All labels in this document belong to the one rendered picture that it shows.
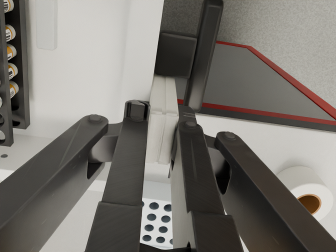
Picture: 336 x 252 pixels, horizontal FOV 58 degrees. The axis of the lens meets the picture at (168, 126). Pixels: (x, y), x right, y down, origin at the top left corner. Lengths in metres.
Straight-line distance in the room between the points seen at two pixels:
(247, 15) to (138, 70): 0.98
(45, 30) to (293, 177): 0.33
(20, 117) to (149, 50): 0.14
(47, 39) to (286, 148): 0.31
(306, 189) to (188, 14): 0.81
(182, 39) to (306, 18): 1.04
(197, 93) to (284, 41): 1.01
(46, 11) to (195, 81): 0.13
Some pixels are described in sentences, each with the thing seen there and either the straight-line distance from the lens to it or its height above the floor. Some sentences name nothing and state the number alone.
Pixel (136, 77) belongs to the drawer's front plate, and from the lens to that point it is 0.18.
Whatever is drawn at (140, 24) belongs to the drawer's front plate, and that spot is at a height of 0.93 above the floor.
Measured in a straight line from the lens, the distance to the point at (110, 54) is 0.27.
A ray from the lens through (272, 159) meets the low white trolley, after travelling 0.43.
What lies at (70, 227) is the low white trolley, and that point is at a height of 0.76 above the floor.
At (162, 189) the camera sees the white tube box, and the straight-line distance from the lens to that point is 0.41.
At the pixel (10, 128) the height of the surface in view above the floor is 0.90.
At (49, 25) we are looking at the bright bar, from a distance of 0.27.
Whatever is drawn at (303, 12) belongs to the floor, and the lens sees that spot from 1.21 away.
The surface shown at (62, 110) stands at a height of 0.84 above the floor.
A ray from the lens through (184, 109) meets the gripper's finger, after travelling 0.18.
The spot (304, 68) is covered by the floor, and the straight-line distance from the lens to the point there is 1.26.
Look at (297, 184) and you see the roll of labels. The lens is 0.42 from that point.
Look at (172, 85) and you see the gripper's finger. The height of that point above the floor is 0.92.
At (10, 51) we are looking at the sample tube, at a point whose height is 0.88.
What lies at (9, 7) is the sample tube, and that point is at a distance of 0.25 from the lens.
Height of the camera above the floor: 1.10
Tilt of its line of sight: 64 degrees down
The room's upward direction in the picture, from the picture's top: 177 degrees clockwise
